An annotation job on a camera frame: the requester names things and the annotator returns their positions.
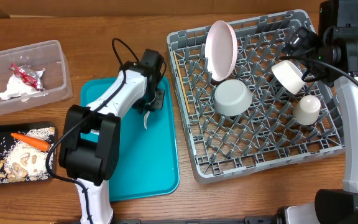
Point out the red foil wrapper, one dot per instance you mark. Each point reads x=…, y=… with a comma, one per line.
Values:
x=26, y=76

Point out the white ceramic bowl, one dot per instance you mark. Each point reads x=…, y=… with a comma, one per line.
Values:
x=288, y=74

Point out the clear plastic bin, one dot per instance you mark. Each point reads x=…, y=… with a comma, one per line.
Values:
x=46, y=57

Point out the teal plastic tray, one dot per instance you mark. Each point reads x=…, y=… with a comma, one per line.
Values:
x=148, y=157

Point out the white paper cup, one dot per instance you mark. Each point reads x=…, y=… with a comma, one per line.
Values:
x=306, y=112

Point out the grey bowl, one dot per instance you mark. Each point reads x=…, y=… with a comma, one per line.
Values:
x=232, y=97

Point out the white napkin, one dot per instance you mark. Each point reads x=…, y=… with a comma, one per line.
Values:
x=16, y=87

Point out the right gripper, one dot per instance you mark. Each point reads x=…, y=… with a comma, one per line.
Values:
x=301, y=45

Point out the white plastic fork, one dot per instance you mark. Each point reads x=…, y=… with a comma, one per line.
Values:
x=146, y=116

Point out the wooden chopstick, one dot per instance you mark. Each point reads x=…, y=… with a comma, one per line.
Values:
x=181, y=82

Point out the grey dishwasher rack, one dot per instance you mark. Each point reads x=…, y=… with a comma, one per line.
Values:
x=266, y=135

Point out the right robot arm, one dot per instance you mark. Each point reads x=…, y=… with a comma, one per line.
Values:
x=336, y=206

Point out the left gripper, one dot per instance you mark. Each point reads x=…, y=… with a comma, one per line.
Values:
x=158, y=102

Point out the orange carrot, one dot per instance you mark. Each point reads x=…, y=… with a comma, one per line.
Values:
x=34, y=142

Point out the rice and peanut shells pile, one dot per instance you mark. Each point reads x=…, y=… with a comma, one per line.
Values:
x=20, y=162

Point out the white round plate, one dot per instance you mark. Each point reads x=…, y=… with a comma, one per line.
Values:
x=221, y=50

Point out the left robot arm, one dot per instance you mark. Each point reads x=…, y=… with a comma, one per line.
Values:
x=89, y=150

